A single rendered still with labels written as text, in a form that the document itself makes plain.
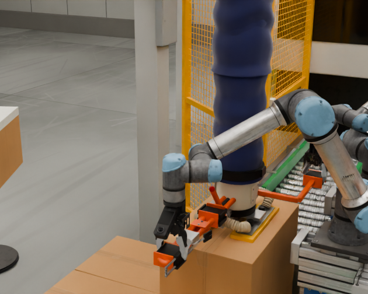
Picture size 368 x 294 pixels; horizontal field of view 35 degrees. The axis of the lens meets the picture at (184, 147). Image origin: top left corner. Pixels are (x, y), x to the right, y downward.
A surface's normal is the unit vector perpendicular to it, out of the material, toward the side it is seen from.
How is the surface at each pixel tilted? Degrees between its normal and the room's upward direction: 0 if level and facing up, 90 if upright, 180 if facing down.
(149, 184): 90
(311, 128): 84
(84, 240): 0
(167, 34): 90
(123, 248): 0
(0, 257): 0
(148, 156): 90
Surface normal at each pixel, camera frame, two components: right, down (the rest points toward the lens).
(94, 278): 0.00, -0.94
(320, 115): 0.02, 0.22
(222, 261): -0.46, 0.29
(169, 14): 0.90, 0.15
